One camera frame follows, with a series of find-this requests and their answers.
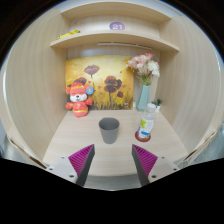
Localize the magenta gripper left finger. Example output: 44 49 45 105
46 144 96 188

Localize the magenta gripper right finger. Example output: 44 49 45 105
131 144 180 187

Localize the clear plastic water bottle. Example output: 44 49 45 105
137 103 156 140

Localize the red round coaster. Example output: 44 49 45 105
135 131 151 142

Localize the grey plastic cup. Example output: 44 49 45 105
99 117 120 144

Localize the small potted plant white pot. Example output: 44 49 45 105
151 98 163 112

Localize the teal vase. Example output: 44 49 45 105
136 85 150 111

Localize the red plush fox toy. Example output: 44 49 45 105
66 82 94 118

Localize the poppy flower painting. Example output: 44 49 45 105
65 55 134 110

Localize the wooden shelf unit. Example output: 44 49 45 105
0 1 224 168

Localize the pink white flower bouquet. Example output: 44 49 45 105
127 52 160 86

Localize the yellow object on shelf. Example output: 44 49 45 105
56 30 80 40

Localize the purple number sticker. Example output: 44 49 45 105
109 21 125 30

